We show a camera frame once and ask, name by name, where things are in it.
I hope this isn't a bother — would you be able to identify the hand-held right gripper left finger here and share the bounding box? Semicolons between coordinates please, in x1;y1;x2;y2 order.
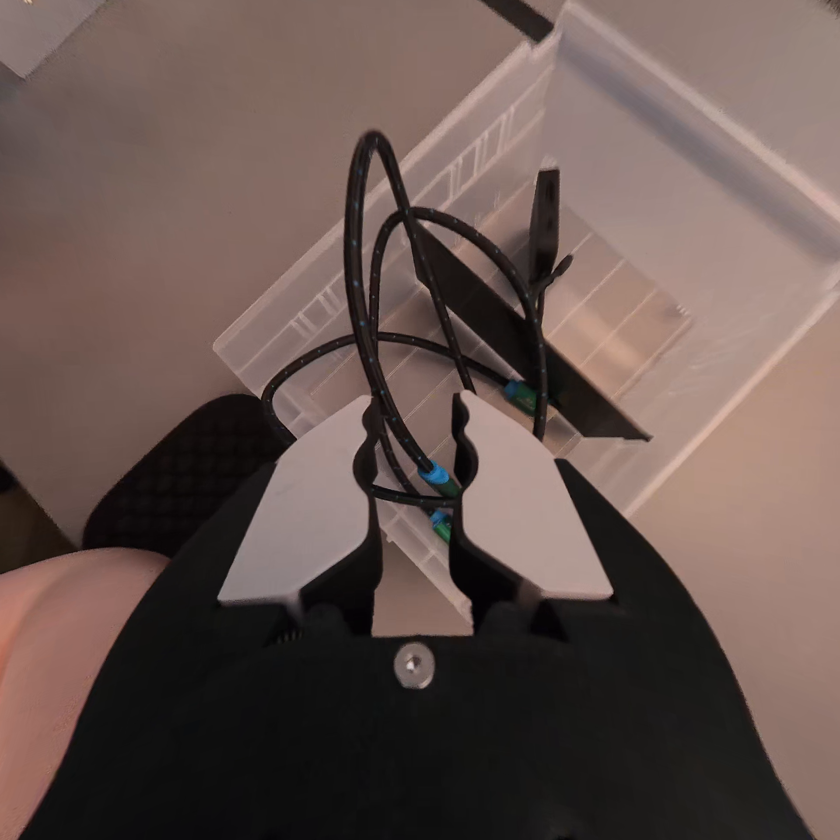
217;394;388;635

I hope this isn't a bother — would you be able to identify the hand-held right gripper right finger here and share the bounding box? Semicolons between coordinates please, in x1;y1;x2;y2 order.
448;390;616;635

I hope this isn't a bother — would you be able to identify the black braided hdmi cable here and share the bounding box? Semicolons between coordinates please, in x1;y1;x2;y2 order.
344;130;480;505
367;206;553;544
260;332;540;506

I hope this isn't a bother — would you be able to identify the clear plastic bin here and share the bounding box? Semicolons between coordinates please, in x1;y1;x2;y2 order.
211;0;840;624

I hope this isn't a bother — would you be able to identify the small square black hdmi adapter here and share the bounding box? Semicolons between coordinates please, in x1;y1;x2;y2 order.
527;168;563;280

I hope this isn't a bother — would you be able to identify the person's left forearm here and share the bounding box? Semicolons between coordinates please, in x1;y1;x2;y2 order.
0;546;178;840

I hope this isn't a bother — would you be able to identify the black zip tie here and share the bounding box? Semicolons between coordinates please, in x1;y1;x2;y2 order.
537;252;576;294

